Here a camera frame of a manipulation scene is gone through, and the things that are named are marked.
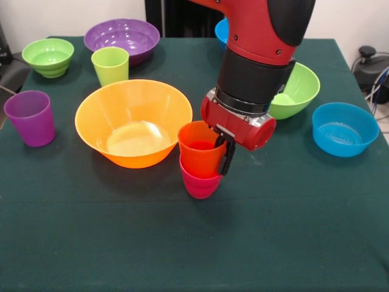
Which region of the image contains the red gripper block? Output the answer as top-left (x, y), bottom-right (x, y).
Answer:
top-left (200, 88), bottom-right (277, 177)

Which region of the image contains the orange-red cup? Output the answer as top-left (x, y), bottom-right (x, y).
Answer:
top-left (177, 120), bottom-right (228, 179)

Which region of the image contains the pink cup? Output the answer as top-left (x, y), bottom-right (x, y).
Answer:
top-left (179, 156), bottom-right (223, 200)

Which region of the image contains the dark green tablecloth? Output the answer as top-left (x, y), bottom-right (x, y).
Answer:
top-left (0, 36), bottom-right (389, 292)

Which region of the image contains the large orange bowl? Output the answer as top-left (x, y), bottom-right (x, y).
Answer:
top-left (74, 78), bottom-right (194, 170)

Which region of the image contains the large green bowl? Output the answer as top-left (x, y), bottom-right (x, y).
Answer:
top-left (269, 62), bottom-right (322, 120)

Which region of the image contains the shallow blue bowl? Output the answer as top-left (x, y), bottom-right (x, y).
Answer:
top-left (312, 102), bottom-right (380, 158)

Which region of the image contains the deep blue bowl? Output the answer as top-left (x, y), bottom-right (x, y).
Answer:
top-left (214, 18), bottom-right (229, 51)

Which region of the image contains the green cup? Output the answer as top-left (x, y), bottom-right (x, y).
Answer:
top-left (91, 46), bottom-right (130, 88)

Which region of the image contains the purple bowl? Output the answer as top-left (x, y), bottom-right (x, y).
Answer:
top-left (83, 18), bottom-right (161, 67)

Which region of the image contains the purple cup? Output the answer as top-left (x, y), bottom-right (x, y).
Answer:
top-left (3, 90), bottom-right (57, 148)

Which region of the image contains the small ribbed green bowl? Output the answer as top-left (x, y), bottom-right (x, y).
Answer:
top-left (21, 38), bottom-right (75, 78)

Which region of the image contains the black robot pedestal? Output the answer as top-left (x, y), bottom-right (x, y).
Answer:
top-left (145, 0), bottom-right (227, 38)

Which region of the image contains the tangle of cables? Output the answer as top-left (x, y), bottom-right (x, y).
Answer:
top-left (364, 68), bottom-right (389, 119)

